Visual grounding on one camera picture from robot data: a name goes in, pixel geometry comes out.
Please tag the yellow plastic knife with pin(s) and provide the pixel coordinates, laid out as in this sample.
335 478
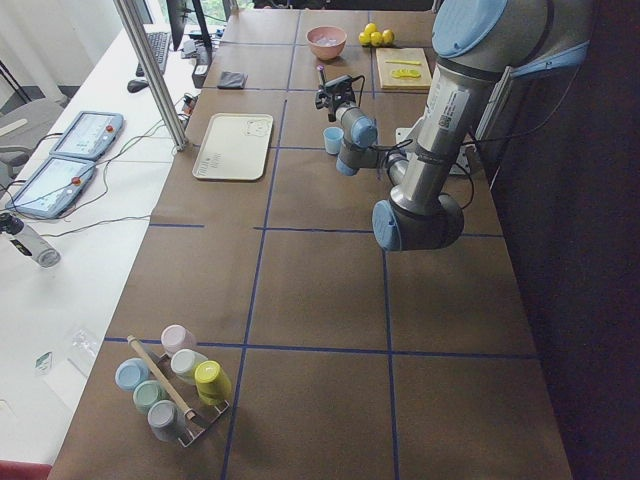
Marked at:
403 62

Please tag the cream tray with bear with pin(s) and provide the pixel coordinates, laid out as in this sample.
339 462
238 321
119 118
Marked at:
234 147

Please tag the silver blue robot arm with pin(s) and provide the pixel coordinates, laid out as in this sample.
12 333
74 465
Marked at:
474 42

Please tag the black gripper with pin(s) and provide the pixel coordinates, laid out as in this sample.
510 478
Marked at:
330 101

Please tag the grey folded cloth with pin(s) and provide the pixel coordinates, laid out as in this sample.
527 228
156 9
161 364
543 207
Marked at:
232 80

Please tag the teach pendant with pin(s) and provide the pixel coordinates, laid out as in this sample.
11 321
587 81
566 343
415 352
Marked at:
53 187
89 136

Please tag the black computer mouse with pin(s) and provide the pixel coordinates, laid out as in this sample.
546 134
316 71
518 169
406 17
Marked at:
136 85

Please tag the pink bowl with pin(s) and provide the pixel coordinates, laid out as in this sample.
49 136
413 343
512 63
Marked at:
326 53

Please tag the aluminium frame post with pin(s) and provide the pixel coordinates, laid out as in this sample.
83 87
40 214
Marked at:
138 37

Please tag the black keyboard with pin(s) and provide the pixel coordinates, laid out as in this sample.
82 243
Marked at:
159 43

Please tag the grey cup on rack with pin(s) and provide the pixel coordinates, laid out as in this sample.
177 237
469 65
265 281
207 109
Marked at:
166 421

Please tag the yellow lemon far left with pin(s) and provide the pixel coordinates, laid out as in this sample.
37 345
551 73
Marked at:
388 37

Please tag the light blue plastic cup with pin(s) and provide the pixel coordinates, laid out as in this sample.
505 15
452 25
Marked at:
332 139

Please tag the lower teach pendant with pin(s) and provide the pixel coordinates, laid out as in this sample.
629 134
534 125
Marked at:
53 187

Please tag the pile of clear ice cubes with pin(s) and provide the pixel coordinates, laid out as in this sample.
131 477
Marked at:
326 40

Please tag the pale green cup on rack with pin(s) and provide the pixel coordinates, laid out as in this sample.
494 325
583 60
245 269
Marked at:
184 363

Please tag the upper teach pendant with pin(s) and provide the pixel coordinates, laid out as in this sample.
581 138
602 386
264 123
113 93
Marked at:
89 136

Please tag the steel muddler black tip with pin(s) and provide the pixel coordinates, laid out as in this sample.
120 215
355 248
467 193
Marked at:
321 74

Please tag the black computer monitor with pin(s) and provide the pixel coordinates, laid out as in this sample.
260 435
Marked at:
178 12

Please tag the mint green cup on rack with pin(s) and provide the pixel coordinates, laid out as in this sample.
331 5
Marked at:
147 394

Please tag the light blue cup on rack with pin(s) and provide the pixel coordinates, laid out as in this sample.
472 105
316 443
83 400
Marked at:
130 373

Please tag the white wire cup rack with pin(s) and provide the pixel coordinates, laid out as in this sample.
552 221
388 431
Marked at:
199 417

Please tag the yellow lemon front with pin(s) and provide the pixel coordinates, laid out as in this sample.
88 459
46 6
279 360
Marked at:
364 39

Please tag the white side table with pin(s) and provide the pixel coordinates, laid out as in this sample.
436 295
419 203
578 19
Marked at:
53 320

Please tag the wooden cutting board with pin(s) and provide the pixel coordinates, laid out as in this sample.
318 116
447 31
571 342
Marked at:
386 82

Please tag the yellow lemon middle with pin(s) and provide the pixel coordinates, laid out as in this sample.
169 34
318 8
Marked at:
376 39

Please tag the sliced lemon row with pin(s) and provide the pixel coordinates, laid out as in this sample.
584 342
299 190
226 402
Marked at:
405 73

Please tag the pink cup on rack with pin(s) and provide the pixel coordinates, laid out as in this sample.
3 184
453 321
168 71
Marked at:
176 337

